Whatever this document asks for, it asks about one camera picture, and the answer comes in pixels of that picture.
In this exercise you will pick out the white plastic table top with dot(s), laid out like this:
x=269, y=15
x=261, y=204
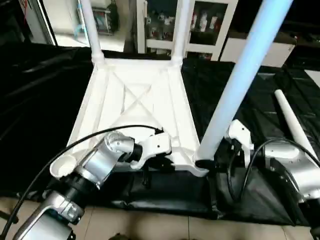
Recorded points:
x=135, y=95

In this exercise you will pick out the white plastic table leg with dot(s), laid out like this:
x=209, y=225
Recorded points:
x=181, y=30
x=91, y=30
x=240, y=75
x=292, y=120

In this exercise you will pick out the white drawer unit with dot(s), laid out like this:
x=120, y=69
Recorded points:
x=280, y=52

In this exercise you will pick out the white flat panel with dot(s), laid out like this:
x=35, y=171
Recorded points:
x=314, y=77

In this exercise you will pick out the white glass door cabinet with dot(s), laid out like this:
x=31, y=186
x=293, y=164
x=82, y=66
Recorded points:
x=205, y=25

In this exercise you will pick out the black work mat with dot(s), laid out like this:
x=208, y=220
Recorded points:
x=30, y=100

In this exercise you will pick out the storage rack with items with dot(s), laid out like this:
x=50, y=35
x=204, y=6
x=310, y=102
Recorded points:
x=102, y=17

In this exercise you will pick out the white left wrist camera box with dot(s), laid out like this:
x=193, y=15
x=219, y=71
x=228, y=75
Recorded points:
x=157, y=144

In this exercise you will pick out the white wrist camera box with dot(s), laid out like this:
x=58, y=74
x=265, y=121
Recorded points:
x=157, y=144
x=240, y=135

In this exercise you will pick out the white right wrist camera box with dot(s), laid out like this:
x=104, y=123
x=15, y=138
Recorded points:
x=240, y=135

